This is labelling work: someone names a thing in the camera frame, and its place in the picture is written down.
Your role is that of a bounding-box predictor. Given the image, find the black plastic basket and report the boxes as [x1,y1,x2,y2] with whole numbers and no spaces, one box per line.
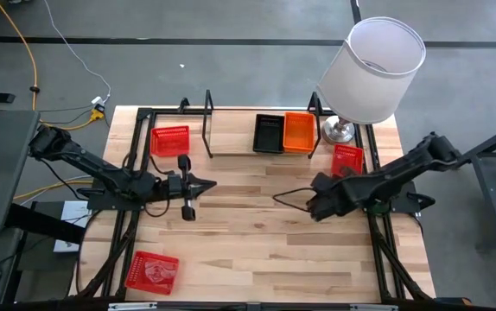
[251,113,286,155]

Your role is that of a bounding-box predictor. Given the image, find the black aluminium rig frame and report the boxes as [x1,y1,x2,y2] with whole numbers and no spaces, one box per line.
[73,97,437,303]

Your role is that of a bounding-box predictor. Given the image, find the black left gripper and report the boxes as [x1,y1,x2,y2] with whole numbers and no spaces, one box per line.
[163,154,218,222]

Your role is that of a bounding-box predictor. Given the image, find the silver metal bracket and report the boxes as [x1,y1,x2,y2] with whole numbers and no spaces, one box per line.
[350,303,399,311]
[108,301,158,311]

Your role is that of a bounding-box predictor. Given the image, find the orange plastic basket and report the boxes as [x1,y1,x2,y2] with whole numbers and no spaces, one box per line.
[282,111,317,156]

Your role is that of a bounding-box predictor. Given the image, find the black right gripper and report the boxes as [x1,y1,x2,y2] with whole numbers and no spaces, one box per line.
[307,171,361,224]

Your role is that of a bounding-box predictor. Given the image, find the black metal shelf side frame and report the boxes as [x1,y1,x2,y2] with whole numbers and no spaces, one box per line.
[306,91,323,160]
[201,89,215,159]

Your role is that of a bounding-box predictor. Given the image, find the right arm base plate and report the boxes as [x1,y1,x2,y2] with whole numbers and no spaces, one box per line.
[359,179,437,215]

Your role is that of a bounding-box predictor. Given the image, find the white paper sheet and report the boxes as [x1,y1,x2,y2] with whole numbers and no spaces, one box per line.
[53,200,93,254]

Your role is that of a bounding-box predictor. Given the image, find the short yellow cable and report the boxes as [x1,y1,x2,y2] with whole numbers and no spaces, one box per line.
[12,178,94,202]

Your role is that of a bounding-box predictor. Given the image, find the black camera cable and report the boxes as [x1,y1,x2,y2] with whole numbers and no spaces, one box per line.
[271,186,318,213]

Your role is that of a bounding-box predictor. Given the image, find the red plastic basket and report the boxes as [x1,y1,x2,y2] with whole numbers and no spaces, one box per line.
[331,143,366,177]
[149,124,191,158]
[124,250,181,297]

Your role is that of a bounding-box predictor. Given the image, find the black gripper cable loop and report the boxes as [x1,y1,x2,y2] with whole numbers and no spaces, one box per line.
[143,196,171,219]

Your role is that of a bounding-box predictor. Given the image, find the thin white cable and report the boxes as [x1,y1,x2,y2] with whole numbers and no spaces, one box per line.
[42,0,113,105]

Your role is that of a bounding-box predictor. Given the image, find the long yellow extension cable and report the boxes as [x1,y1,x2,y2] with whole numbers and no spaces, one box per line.
[0,0,105,130]

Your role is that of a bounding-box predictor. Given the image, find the black diagonal beam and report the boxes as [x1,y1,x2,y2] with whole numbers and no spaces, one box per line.
[5,202,87,245]

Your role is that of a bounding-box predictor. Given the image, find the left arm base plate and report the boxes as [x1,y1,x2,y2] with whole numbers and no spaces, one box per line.
[77,179,148,213]

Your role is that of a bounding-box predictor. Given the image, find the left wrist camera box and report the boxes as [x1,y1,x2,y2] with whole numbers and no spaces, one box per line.
[168,172,183,194]

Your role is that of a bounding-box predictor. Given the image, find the table lamp white shade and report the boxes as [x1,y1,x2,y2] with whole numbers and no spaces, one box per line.
[316,16,428,147]

